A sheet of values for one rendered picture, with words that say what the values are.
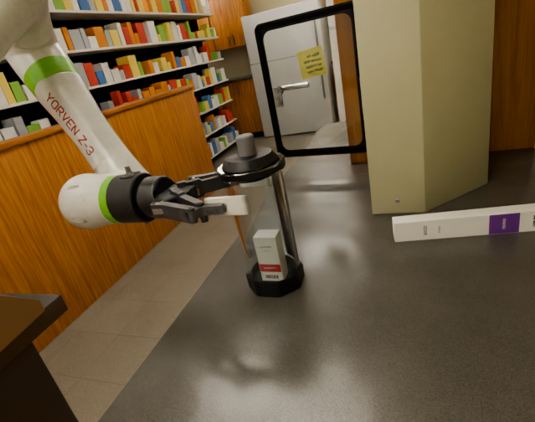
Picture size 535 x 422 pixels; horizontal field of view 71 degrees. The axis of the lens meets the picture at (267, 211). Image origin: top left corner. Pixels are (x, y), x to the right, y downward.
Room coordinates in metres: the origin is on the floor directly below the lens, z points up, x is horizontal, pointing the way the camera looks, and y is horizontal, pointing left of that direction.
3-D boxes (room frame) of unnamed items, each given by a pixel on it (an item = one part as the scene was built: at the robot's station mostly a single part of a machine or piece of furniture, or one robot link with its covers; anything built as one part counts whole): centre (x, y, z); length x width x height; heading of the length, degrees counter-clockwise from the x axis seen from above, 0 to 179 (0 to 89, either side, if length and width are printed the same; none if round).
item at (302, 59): (1.12, -0.21, 1.19); 0.30 x 0.01 x 0.40; 59
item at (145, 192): (0.64, 0.16, 1.12); 0.09 x 0.08 x 0.07; 67
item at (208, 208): (0.52, 0.09, 1.12); 0.05 x 0.03 x 0.01; 67
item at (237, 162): (0.57, 0.01, 1.18); 0.09 x 0.09 x 0.07
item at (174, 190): (0.58, 0.12, 1.12); 0.11 x 0.01 x 0.04; 31
